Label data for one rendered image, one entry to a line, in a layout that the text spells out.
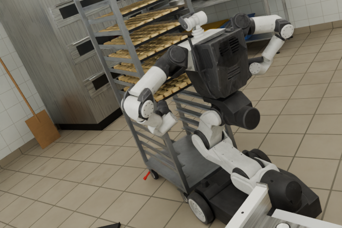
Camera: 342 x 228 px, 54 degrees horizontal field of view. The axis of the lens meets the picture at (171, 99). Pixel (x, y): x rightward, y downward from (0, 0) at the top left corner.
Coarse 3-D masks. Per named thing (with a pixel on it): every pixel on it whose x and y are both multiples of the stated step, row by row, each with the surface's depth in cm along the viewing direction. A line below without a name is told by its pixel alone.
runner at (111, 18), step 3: (111, 15) 191; (96, 18) 215; (99, 18) 210; (102, 18) 205; (105, 18) 201; (108, 18) 197; (111, 18) 193; (114, 18) 190; (123, 18) 180; (90, 21) 228; (93, 21) 222; (96, 21) 217; (99, 21) 212; (102, 21) 208; (105, 21) 203
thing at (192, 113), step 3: (177, 108) 281; (180, 108) 275; (183, 108) 271; (180, 111) 272; (183, 111) 270; (186, 111) 268; (189, 111) 264; (192, 111) 259; (195, 111) 255; (189, 114) 262; (192, 114) 260; (195, 114) 257; (198, 114) 253; (201, 114) 249; (198, 117) 251
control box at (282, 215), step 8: (272, 216) 81; (280, 216) 80; (288, 216) 79; (296, 216) 79; (304, 216) 78; (304, 224) 76; (312, 224) 75; (320, 224) 74; (328, 224) 73; (336, 224) 73
